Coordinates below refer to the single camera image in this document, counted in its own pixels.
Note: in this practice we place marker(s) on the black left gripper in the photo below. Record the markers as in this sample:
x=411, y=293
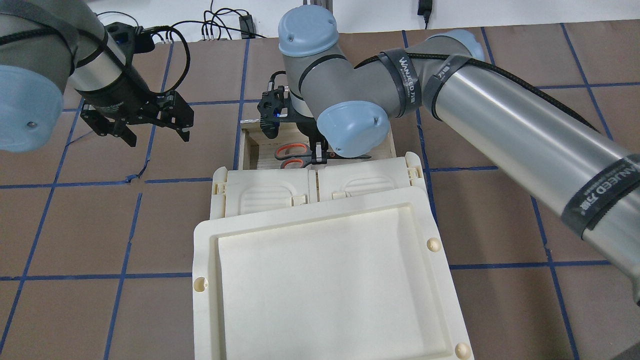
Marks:
x=116, y=96

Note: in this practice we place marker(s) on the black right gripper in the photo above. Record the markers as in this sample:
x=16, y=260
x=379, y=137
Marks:
x=318, y=151

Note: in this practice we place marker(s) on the orange handled scissors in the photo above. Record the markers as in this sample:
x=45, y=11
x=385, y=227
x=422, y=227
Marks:
x=298, y=155

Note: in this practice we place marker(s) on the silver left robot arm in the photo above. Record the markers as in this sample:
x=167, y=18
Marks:
x=47, y=45

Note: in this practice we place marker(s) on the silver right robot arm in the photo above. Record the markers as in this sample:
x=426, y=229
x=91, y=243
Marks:
x=586, y=179

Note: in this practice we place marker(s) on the cream plastic box lid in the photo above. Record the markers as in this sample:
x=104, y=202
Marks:
x=241, y=192

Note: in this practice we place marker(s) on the cream plastic tray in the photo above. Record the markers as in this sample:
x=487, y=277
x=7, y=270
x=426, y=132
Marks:
x=356, y=278

